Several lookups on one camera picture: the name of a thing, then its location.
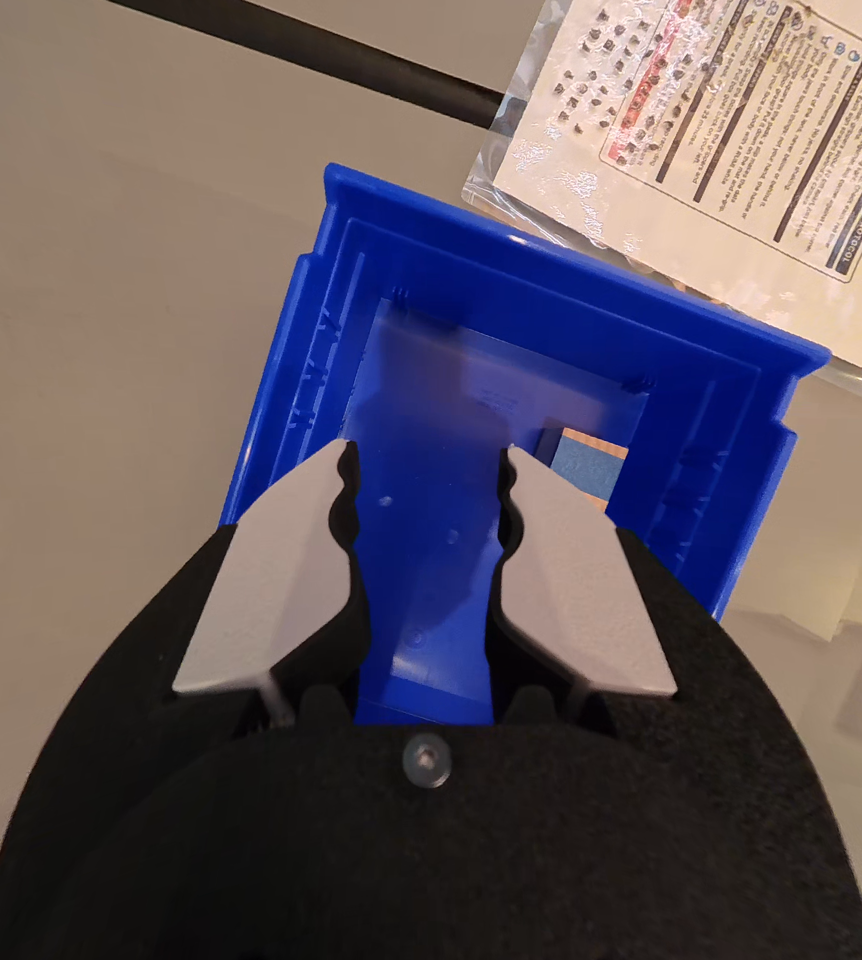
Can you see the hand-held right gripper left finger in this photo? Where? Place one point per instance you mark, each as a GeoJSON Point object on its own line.
{"type": "Point", "coordinates": [273, 577]}

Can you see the printed sheet in clear sleeve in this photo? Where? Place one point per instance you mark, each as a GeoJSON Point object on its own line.
{"type": "Point", "coordinates": [701, 135]}

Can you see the blue plastic bin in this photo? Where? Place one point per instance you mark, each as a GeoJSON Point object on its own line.
{"type": "Point", "coordinates": [446, 360]}

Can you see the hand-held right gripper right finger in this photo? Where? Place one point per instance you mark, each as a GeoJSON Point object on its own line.
{"type": "Point", "coordinates": [573, 577]}

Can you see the white paper sheet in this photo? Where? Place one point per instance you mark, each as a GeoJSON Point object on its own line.
{"type": "Point", "coordinates": [795, 600]}

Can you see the black metal bar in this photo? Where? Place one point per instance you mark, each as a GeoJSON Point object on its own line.
{"type": "Point", "coordinates": [326, 52]}

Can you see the wooden cube with blue face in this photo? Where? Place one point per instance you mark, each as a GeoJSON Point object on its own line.
{"type": "Point", "coordinates": [588, 469]}

